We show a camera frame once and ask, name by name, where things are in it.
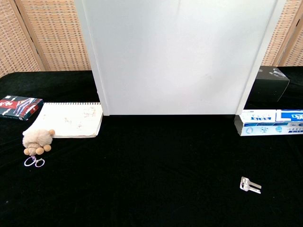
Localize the silver keys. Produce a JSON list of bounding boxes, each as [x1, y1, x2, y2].
[[239, 176, 262, 195]]

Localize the white cabinet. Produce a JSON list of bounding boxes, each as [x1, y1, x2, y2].
[[73, 0, 287, 116]]

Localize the black velvet tablecloth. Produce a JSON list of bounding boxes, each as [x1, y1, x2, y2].
[[0, 66, 303, 227]]

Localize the white spiral notebook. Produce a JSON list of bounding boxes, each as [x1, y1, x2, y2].
[[29, 102, 104, 139]]

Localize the blue white toothpaste box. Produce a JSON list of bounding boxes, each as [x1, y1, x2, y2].
[[234, 109, 303, 137]]

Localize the black cardboard box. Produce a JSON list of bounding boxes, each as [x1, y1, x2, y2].
[[246, 66, 291, 103]]

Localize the woven rattan folding screen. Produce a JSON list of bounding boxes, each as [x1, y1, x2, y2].
[[260, 0, 303, 67], [0, 0, 92, 78]]

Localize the black red card box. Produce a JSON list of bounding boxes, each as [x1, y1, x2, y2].
[[0, 95, 45, 122]]

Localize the beige fluffy plush keychain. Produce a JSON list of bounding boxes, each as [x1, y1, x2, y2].
[[22, 129, 56, 168]]

